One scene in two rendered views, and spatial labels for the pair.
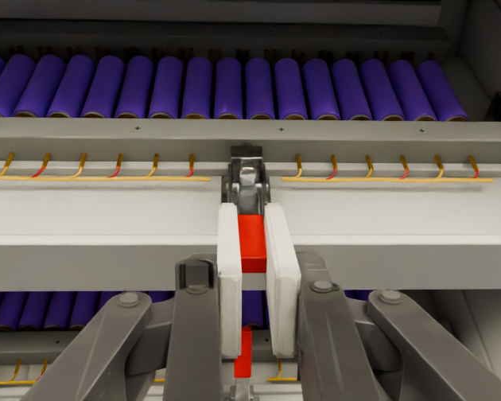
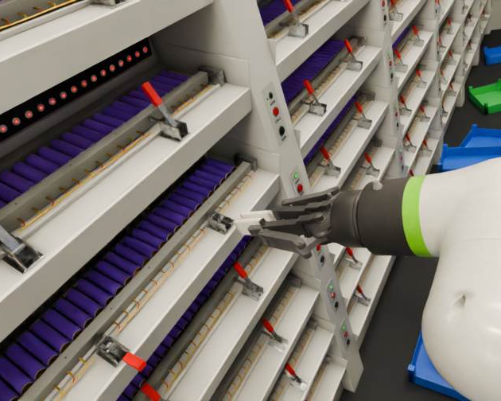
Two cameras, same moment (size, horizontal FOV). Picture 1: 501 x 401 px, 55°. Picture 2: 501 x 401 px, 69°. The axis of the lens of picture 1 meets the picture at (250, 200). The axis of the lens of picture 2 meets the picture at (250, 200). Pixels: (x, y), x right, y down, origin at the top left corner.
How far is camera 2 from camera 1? 0.46 m
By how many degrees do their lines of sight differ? 36
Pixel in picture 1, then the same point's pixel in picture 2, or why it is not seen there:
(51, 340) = (186, 333)
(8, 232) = (187, 282)
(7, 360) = (180, 355)
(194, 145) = (196, 224)
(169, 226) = (214, 244)
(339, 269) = not seen: hidden behind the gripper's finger
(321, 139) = (219, 197)
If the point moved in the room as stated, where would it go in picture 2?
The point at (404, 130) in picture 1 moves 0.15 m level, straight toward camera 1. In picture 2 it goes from (230, 180) to (276, 204)
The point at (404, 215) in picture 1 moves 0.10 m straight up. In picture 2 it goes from (249, 197) to (231, 154)
